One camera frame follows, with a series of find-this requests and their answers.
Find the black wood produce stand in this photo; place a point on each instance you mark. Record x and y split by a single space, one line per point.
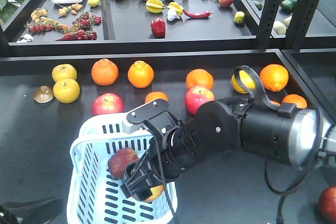
36 138

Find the small orange centre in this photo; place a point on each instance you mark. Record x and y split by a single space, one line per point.
156 95

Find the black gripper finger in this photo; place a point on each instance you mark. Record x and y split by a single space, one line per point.
41 211

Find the pink red apple centre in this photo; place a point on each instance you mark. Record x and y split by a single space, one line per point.
197 96

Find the yellow apple pear lower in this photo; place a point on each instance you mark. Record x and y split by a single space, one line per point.
66 90

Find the pink red apple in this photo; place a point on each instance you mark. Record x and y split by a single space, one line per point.
197 96
108 103

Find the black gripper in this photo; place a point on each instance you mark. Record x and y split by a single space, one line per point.
169 156

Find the brown mushroom cap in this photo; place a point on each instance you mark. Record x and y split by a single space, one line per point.
44 94

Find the pink red apple back left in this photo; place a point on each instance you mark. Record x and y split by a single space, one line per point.
108 103

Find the white garlic bulb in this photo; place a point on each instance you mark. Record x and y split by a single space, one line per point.
172 15

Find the light blue plastic basket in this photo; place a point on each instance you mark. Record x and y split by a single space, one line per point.
94 196

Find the orange behind pink apple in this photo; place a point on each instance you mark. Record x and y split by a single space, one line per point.
199 77

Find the large orange right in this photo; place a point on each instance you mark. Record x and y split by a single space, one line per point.
274 77

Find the small orange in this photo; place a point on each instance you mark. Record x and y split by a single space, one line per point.
296 99
156 95

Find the small orange right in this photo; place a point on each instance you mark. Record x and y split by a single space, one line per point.
296 99

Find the red bell pepper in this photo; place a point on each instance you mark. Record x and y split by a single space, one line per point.
158 27

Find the yellow orange fruit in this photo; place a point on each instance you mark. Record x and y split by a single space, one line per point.
245 79

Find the yellow apple pear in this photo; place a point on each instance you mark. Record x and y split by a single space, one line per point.
66 90
64 71

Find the red chili pepper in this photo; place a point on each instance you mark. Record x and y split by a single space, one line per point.
201 15

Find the orange back centre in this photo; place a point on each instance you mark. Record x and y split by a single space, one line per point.
140 74

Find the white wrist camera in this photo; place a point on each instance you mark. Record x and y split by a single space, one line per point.
155 112

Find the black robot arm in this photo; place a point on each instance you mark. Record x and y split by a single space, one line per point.
281 133

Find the yellow apple pear upper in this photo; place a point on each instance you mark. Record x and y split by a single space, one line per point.
64 71

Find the orange back left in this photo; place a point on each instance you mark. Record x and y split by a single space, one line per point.
104 72

